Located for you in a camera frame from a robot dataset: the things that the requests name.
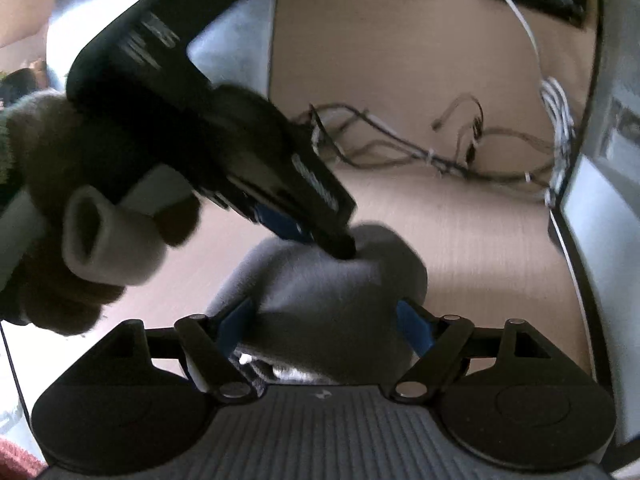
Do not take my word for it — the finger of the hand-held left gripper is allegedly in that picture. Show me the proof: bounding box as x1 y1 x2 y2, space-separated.
251 202 357 262

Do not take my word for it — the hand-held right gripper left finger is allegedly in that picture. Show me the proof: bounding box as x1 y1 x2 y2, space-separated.
85 297 257 402

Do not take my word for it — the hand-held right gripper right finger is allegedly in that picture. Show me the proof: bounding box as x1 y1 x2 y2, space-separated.
392 300 556 401

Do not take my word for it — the grey garment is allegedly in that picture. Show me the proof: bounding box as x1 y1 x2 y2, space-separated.
205 223 430 386

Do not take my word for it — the person's left hand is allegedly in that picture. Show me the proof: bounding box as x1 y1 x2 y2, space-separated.
0 87 203 336

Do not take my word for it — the lit computer monitor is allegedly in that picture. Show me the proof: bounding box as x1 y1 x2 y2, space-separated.
547 0 640 476

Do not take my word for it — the bundle of black cables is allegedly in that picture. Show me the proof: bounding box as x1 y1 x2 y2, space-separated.
290 94 556 186

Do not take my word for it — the white cable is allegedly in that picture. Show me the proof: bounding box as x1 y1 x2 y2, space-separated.
487 0 576 206

